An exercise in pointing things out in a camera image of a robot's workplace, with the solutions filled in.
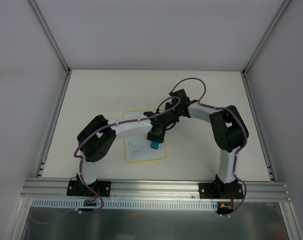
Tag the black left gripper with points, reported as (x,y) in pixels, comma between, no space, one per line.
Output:
(156,136)

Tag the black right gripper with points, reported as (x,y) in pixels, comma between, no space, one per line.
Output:
(183,108)

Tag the blue foam whiteboard eraser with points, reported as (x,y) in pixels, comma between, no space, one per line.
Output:
(154,145)

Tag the yellow framed small whiteboard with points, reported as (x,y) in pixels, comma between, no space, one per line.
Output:
(137,149)

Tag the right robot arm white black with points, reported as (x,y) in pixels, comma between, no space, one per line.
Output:
(230,135)

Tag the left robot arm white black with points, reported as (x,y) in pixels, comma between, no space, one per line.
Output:
(96,139)

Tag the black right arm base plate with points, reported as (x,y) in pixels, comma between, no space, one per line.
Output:
(213,190)

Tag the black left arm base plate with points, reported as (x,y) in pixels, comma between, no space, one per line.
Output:
(77,189)

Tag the white slotted cable duct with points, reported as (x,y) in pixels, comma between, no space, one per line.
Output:
(122,204)

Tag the aluminium mounting rail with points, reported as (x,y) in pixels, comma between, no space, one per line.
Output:
(167,190)

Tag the right aluminium frame post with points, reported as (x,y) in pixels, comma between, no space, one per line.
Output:
(267,34)

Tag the aluminium frame post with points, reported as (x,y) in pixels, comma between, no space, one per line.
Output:
(48,33)
(267,34)

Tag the left aluminium frame post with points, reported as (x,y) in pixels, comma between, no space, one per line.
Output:
(48,33)

